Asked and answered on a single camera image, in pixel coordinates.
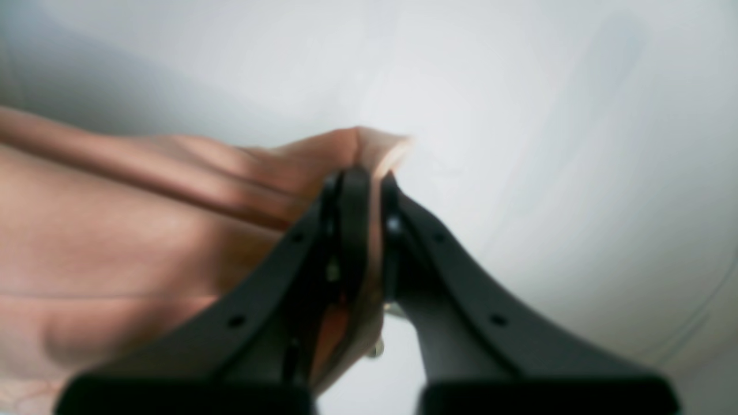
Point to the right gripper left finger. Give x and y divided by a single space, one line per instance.
252 351

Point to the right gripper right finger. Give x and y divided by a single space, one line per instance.
485 351

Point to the peach T-shirt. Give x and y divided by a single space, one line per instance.
109 242

